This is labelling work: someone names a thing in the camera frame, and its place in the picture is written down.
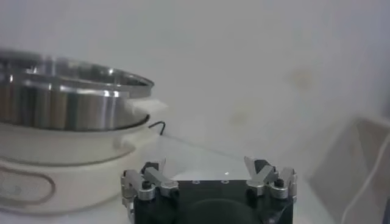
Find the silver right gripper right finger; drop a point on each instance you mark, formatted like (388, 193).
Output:
(265, 178)

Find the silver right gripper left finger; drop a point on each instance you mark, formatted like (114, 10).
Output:
(152, 179)

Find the stainless steel steamer basket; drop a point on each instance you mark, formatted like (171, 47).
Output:
(70, 106)

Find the cream electric cooker base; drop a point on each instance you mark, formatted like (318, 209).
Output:
(76, 170)

